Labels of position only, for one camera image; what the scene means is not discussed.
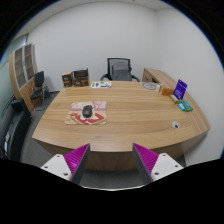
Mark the dark brown box left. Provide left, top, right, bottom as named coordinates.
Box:
left=62, top=71, right=73, bottom=87

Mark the black side chair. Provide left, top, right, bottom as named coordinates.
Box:
left=30, top=71, right=51, bottom=105

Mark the small tan box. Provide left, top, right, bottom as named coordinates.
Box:
left=169, top=95, right=179, bottom=104

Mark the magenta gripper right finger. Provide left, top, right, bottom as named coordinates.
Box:
left=132, top=143, right=182, bottom=185

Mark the dark brown box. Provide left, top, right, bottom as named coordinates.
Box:
left=74, top=69, right=89, bottom=87
left=62, top=71, right=73, bottom=87

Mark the dark brown box right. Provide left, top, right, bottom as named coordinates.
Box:
left=74, top=69, right=89, bottom=87

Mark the green box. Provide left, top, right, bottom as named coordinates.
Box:
left=181, top=100, right=193, bottom=112

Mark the desk cable grommet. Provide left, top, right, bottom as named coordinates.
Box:
left=172, top=121, right=180, bottom=129

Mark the wooden office desk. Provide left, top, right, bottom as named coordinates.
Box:
left=31, top=67, right=211, bottom=172

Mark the small blue box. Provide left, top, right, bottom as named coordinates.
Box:
left=178, top=103, right=186, bottom=111

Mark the pink red mouse pad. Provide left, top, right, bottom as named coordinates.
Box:
left=65, top=101, right=107, bottom=125

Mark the grey mesh office chair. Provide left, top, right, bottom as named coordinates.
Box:
left=100, top=58, right=139, bottom=82

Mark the black sofa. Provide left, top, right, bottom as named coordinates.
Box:
left=0, top=98, right=31, bottom=162

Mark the wooden bookshelf cabinet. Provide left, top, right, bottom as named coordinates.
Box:
left=9, top=44, right=38, bottom=112

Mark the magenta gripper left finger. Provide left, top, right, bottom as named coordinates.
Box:
left=42, top=144, right=90, bottom=184

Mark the black computer mouse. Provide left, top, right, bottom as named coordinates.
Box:
left=82, top=105, right=92, bottom=118

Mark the white green leaflet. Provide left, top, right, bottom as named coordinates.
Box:
left=91, top=81, right=112, bottom=88

